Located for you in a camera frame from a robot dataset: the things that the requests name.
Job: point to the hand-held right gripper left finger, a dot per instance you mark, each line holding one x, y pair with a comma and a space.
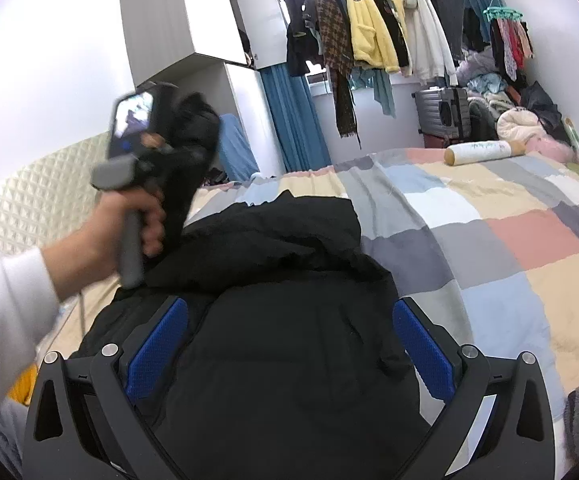
157, 347

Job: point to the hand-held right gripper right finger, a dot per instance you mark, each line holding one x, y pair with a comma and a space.
424, 347

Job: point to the black puffer jacket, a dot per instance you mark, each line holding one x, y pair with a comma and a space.
279, 320

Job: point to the person's left forearm white sleeve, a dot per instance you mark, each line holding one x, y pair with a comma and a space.
9, 310

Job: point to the pile of mixed clothes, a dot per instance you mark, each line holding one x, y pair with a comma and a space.
499, 90

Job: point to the person's left hand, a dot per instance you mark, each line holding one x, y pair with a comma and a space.
119, 230

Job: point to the cream quilted headboard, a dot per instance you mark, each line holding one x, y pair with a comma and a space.
34, 195

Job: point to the checkered pastel bed blanket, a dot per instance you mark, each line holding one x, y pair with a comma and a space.
494, 240

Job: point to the yellow cloth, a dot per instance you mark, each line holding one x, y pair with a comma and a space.
22, 385

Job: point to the blue curtain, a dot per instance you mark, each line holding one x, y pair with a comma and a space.
294, 120

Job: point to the hanging black coat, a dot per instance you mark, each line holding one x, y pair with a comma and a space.
297, 25

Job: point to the white cylindrical bolster pillow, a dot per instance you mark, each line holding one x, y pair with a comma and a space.
484, 152

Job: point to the hanging brown houndstooth coat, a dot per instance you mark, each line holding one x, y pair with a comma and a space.
337, 45

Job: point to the pink plush toy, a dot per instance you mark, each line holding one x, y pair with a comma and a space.
549, 147

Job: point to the grey hard suitcase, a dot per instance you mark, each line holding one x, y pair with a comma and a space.
442, 110

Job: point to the hanging light blue garment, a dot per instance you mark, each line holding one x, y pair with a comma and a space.
377, 90

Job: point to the hanging yellow fleece jacket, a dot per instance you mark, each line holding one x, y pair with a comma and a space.
369, 25

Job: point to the hanging white hoodie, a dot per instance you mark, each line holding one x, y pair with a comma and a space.
427, 35

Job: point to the teal clip hanger with socks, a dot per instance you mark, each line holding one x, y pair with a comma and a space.
507, 35

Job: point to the hanging dark grey coat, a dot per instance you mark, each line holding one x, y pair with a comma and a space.
442, 5

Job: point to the white wall cabinet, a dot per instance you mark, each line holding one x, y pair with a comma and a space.
169, 15

